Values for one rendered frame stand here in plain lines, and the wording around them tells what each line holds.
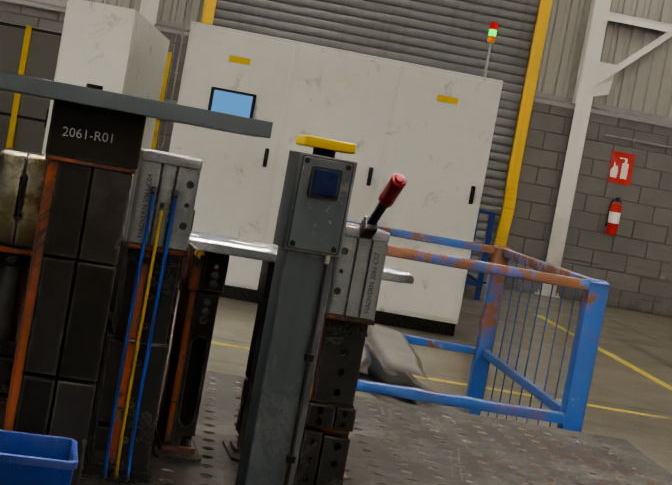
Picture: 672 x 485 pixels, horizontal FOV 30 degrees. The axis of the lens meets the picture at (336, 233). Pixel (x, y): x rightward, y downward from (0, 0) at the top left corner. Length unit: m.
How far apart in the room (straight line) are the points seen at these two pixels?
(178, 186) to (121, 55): 7.93
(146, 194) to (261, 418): 0.31
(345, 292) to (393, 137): 7.96
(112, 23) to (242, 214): 1.70
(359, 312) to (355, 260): 0.07
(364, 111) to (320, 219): 8.11
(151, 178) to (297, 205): 0.22
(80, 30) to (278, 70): 1.48
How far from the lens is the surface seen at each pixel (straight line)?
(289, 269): 1.43
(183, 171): 1.56
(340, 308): 1.61
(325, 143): 1.43
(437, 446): 2.14
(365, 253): 1.61
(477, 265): 3.47
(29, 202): 1.56
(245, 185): 9.46
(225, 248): 1.69
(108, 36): 9.50
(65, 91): 1.36
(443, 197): 9.62
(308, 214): 1.42
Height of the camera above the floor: 1.13
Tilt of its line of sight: 3 degrees down
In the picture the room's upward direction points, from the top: 10 degrees clockwise
